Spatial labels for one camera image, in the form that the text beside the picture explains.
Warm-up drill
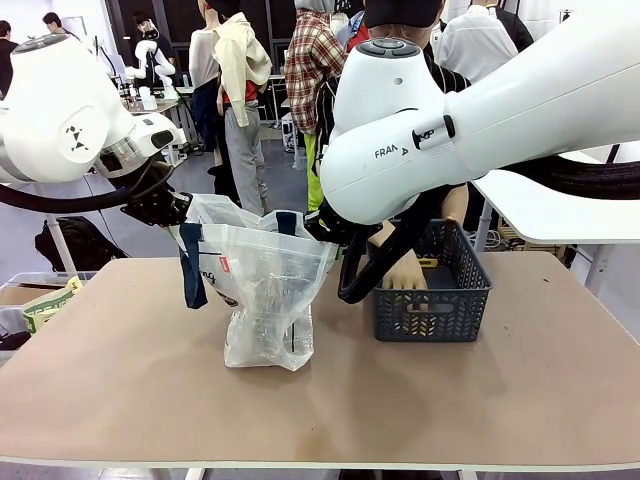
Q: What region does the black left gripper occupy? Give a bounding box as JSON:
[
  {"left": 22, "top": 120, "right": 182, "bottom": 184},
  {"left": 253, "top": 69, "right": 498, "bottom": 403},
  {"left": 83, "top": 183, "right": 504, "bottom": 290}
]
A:
[{"left": 119, "top": 189, "right": 194, "bottom": 231}]

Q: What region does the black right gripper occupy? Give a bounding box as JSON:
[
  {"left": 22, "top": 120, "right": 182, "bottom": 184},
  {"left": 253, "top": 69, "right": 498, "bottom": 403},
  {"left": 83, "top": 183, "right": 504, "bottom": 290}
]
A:
[{"left": 303, "top": 199, "right": 359, "bottom": 247}]

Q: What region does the clear printed plastic shopping bag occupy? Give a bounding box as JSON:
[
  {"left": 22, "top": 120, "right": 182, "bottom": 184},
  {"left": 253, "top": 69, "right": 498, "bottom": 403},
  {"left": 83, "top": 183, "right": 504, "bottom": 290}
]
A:
[{"left": 178, "top": 193, "right": 335, "bottom": 371}]

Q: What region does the clear plastic bottle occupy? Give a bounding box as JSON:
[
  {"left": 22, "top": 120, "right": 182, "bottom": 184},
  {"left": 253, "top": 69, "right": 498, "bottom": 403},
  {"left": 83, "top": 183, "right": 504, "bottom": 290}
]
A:
[{"left": 238, "top": 259, "right": 304, "bottom": 364}]

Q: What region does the dark grey plastic basket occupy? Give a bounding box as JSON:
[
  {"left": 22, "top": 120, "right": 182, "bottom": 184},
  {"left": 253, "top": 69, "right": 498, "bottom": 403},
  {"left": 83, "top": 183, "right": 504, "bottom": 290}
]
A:
[{"left": 367, "top": 218, "right": 494, "bottom": 344}]

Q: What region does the person's right forearm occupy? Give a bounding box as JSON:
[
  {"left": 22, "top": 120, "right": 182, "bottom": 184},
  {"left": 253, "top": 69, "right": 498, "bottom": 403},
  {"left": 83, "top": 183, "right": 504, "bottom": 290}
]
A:
[{"left": 368, "top": 222, "right": 419, "bottom": 266}]

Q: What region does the person's left forearm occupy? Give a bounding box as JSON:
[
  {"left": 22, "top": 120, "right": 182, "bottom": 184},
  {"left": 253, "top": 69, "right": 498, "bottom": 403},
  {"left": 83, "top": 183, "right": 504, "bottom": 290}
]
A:
[{"left": 439, "top": 182, "right": 470, "bottom": 220}]

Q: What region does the person's right hand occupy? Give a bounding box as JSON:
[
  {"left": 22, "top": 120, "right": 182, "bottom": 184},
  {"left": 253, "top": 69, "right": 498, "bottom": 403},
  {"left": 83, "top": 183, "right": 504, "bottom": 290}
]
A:
[{"left": 382, "top": 251, "right": 429, "bottom": 293}]

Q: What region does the black backpack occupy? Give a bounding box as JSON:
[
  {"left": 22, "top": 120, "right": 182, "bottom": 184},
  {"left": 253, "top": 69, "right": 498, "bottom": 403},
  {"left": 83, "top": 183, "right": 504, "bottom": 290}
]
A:
[{"left": 34, "top": 215, "right": 122, "bottom": 274}]

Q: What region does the white stand pole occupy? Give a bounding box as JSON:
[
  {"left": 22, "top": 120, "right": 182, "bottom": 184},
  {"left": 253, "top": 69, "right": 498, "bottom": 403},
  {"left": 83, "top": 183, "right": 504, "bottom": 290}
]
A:
[{"left": 44, "top": 214, "right": 72, "bottom": 274}]

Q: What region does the yellow green snack package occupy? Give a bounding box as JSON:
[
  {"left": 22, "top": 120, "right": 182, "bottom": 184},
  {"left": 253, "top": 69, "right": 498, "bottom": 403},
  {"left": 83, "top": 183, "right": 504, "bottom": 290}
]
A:
[{"left": 22, "top": 276, "right": 85, "bottom": 334}]

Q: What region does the mannequin with beige jacket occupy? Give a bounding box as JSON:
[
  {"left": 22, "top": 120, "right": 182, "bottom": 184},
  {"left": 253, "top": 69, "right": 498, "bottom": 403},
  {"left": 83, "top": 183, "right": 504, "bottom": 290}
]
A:
[{"left": 188, "top": 0, "right": 274, "bottom": 214}]

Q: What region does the mannequin with plaid shirt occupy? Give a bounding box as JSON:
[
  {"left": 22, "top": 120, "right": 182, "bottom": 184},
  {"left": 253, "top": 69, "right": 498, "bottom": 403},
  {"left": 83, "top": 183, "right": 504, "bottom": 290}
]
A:
[{"left": 283, "top": 0, "right": 350, "bottom": 214}]

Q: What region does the clear plastic storage bin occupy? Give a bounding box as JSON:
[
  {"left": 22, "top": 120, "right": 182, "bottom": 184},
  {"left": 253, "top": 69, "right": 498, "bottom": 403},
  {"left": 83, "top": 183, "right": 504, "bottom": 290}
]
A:
[{"left": 0, "top": 271, "right": 99, "bottom": 354}]

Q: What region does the wooden crate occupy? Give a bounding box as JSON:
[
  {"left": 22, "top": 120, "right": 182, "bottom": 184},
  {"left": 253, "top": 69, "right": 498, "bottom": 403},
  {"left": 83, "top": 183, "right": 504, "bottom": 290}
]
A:
[{"left": 497, "top": 218, "right": 522, "bottom": 247}]

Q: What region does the background person in black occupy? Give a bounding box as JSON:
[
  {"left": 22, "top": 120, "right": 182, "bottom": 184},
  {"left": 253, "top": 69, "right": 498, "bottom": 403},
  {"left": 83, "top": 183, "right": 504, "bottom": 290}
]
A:
[
  {"left": 132, "top": 10, "right": 176, "bottom": 66},
  {"left": 42, "top": 12, "right": 77, "bottom": 40},
  {"left": 0, "top": 19, "right": 20, "bottom": 100}
]

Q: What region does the white side table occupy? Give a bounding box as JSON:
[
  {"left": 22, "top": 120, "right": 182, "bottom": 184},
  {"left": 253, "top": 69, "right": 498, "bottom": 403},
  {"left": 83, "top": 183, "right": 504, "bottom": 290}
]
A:
[{"left": 472, "top": 177, "right": 640, "bottom": 289}]

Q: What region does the mannequin with white shirt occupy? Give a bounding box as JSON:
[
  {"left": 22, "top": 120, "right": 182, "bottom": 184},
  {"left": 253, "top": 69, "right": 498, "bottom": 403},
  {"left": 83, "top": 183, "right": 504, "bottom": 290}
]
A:
[{"left": 439, "top": 0, "right": 520, "bottom": 86}]

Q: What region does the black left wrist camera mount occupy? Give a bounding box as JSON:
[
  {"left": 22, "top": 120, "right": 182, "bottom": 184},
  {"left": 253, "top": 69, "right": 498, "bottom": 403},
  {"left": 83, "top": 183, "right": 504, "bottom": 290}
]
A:
[{"left": 99, "top": 149, "right": 175, "bottom": 200}]

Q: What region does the black left arm cable sleeve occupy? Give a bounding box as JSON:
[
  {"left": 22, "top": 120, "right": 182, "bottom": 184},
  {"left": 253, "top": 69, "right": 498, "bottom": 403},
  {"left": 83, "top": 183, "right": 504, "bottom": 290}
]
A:
[{"left": 0, "top": 159, "right": 176, "bottom": 212}]

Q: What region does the black arm cable sleeve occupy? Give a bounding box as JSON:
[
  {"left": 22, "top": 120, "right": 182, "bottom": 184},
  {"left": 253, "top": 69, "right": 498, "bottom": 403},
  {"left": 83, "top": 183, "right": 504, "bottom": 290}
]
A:
[
  {"left": 337, "top": 152, "right": 640, "bottom": 305},
  {"left": 0, "top": 159, "right": 176, "bottom": 212}
]

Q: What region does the black right arm cable sleeve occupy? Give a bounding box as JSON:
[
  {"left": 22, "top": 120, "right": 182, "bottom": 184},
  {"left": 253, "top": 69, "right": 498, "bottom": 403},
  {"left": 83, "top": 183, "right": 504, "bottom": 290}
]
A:
[{"left": 337, "top": 152, "right": 640, "bottom": 305}]

